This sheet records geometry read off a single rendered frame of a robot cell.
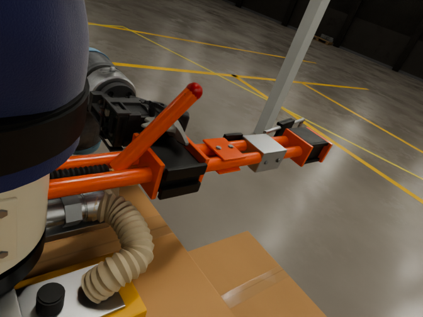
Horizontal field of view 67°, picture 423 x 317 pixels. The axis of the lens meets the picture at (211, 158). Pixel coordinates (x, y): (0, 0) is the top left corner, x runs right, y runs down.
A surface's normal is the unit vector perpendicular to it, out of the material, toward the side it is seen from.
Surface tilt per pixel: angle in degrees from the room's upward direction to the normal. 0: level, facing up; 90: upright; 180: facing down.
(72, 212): 60
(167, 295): 0
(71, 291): 0
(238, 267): 0
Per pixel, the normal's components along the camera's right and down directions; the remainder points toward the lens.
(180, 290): 0.30, -0.82
